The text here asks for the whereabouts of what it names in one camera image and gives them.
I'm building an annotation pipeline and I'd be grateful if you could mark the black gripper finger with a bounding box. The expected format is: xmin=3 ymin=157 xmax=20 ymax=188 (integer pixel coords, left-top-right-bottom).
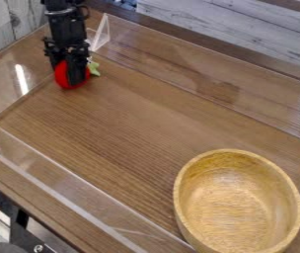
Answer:
xmin=50 ymin=53 xmax=64 ymax=67
xmin=66 ymin=53 xmax=87 ymax=86

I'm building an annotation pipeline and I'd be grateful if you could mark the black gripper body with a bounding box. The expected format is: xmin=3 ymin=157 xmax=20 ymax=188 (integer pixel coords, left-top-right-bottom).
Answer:
xmin=44 ymin=11 xmax=88 ymax=59

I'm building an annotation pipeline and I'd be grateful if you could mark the red plush strawberry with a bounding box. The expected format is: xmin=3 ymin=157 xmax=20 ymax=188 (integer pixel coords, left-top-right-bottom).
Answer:
xmin=54 ymin=60 xmax=100 ymax=89

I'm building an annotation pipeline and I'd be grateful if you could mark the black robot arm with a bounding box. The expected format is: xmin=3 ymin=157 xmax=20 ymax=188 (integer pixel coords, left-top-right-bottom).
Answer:
xmin=42 ymin=0 xmax=90 ymax=89

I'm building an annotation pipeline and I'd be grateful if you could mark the oval wooden bowl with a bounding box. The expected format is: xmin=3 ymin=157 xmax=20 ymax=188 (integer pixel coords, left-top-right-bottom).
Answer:
xmin=172 ymin=149 xmax=300 ymax=253

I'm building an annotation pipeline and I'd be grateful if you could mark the clear acrylic tray enclosure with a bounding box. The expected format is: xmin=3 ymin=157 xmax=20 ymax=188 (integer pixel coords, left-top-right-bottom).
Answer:
xmin=0 ymin=14 xmax=300 ymax=253

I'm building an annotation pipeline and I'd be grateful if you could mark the black table leg bracket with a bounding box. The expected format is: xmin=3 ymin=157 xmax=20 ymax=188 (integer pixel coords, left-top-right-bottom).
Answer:
xmin=8 ymin=206 xmax=72 ymax=253

